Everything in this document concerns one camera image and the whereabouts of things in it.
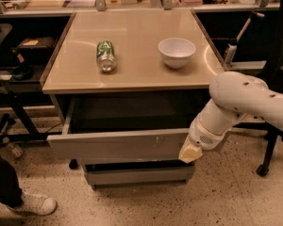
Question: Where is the grey top drawer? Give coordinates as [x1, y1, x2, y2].
[46, 97, 192, 161]

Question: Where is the plastic bottle on floor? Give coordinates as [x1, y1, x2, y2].
[3, 137, 24, 159]

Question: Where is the grey bottom drawer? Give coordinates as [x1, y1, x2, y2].
[85, 165, 194, 188]

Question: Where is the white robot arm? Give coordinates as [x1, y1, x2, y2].
[178, 72, 283, 163]

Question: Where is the grey middle drawer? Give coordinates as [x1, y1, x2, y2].
[76, 158, 193, 168]

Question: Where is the dark trouser leg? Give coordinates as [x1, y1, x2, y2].
[0, 156, 23, 208]

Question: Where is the grey drawer cabinet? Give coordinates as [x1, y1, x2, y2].
[40, 8, 235, 191]

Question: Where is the black office chair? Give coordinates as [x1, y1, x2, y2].
[238, 0, 283, 177]

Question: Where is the black box on shelf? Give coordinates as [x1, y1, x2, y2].
[17, 37, 56, 53]

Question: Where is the black stand frame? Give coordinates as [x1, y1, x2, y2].
[0, 75, 62, 151]

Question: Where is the white bowl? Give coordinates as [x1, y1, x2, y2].
[158, 38, 196, 69]

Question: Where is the grey drawer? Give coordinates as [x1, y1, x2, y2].
[46, 97, 192, 161]
[85, 165, 194, 188]
[76, 158, 193, 168]

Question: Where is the white sneaker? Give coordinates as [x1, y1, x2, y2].
[8, 191, 58, 216]

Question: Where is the white handheld tool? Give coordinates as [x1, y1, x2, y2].
[223, 10, 265, 69]

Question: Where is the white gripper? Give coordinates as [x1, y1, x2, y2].
[178, 119, 226, 163]

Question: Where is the green soda can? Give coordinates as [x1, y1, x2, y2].
[96, 40, 116, 73]

